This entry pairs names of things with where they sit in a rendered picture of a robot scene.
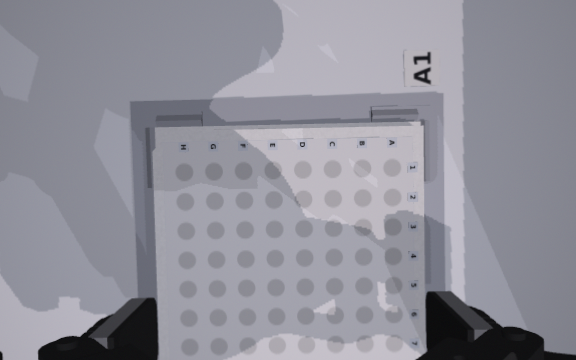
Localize white multi-well plate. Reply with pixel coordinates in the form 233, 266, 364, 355
152, 121, 426, 360

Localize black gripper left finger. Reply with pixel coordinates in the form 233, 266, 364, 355
38, 298, 158, 360

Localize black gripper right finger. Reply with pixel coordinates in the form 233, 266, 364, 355
416, 291, 576, 360

